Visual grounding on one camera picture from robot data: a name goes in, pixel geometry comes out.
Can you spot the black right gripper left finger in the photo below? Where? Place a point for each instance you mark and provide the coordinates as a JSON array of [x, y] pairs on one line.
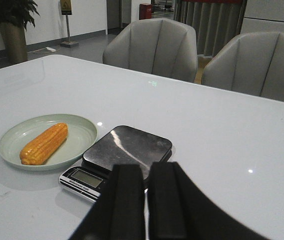
[[118, 214]]

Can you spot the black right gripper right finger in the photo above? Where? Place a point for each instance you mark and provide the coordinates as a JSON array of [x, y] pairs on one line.
[[178, 210]]

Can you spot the orange corn cob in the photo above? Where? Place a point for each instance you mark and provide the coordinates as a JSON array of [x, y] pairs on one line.
[[39, 150]]

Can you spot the black electronic kitchen scale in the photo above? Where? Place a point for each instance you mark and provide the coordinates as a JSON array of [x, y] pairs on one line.
[[123, 145]]

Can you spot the light green round plate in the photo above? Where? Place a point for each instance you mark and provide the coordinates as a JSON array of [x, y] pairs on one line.
[[82, 134]]

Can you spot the left grey upholstered chair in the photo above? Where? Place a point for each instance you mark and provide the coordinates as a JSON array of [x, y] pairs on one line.
[[158, 46]]

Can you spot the grey upholstered chair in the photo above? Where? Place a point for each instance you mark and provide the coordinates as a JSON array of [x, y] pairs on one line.
[[158, 46], [250, 63]]

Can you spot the right grey upholstered chair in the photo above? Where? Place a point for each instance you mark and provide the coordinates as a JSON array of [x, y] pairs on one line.
[[250, 63]]

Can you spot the white power strip on floor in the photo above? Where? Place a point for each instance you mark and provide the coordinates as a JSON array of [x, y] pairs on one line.
[[50, 49]]

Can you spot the grey striped curtain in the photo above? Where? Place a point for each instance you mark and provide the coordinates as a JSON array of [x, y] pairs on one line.
[[216, 22]]

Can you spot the red trash bin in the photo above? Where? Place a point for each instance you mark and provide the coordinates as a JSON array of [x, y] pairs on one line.
[[145, 11]]

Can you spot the yellow sign on stand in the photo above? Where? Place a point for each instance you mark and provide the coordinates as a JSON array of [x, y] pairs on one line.
[[66, 10]]

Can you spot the white drawer cabinet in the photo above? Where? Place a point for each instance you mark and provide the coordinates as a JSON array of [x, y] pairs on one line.
[[263, 16]]

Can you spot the potted green plant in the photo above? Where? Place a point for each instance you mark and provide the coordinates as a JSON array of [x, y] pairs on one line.
[[14, 17]]

